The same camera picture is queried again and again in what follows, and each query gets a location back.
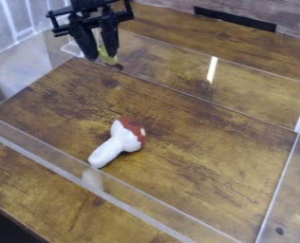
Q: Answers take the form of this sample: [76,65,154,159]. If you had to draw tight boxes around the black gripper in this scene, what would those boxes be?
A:
[45,0,134,62]

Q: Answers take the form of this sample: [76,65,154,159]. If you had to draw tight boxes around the red and white toy mushroom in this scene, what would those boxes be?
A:
[87,117,146,168]

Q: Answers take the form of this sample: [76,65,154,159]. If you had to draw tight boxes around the clear acrylic triangle bracket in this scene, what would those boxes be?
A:
[60,36,84,58]

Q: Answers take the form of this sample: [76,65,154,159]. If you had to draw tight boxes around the clear acrylic enclosure wall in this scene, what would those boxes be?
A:
[0,6,300,243]

